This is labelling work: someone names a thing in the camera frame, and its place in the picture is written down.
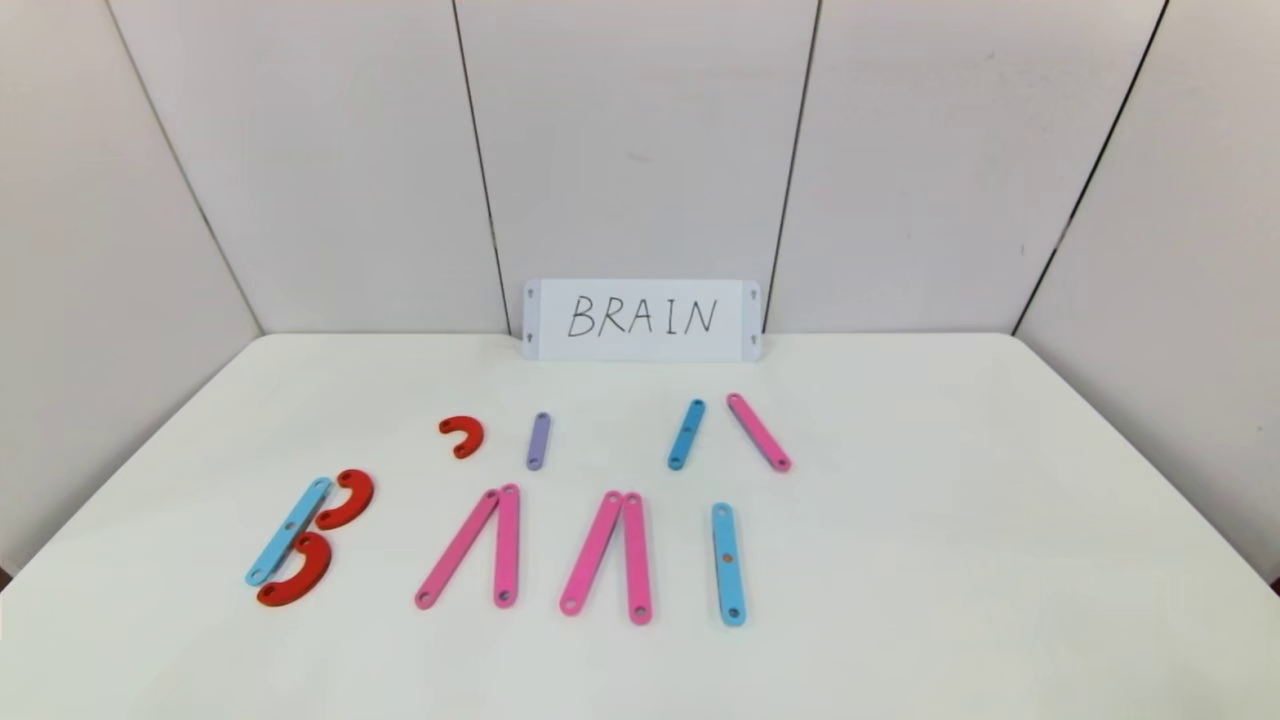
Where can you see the short blue flat bar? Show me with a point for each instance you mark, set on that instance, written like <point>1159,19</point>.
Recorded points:
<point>686,434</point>

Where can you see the large red curved piece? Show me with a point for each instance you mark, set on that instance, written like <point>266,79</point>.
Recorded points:
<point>315,570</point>
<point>358,495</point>

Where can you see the pink bar with holes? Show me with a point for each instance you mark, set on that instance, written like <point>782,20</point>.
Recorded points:
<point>506,550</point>
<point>637,560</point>
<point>457,549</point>
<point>591,553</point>
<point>759,432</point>

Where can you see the small red curved piece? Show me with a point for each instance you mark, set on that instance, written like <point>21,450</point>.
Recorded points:
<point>470,428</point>

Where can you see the short purple flat bar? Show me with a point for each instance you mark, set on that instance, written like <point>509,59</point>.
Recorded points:
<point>538,440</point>

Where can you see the white BRAIN sign card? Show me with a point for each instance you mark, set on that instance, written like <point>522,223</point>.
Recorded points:
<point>640,345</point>

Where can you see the long blue flat bar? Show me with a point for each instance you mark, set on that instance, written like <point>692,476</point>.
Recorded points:
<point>275,548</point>
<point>728,540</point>

